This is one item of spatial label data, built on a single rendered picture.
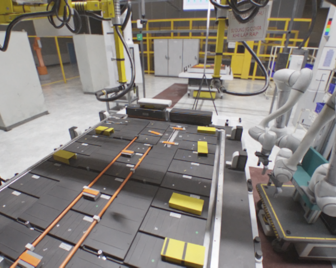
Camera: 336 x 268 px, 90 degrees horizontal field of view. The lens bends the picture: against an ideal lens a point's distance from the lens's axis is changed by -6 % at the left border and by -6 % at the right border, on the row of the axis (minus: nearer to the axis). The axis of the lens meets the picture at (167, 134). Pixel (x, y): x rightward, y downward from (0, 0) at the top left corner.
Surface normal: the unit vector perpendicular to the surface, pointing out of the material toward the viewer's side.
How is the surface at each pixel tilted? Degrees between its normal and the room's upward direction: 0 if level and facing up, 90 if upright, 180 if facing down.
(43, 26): 90
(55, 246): 0
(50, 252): 0
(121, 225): 0
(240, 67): 90
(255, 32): 90
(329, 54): 90
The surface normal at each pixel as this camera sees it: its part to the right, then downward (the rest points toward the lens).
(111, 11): 0.12, 0.45
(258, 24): -0.80, 0.27
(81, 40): -0.29, 0.44
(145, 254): 0.00, -0.89
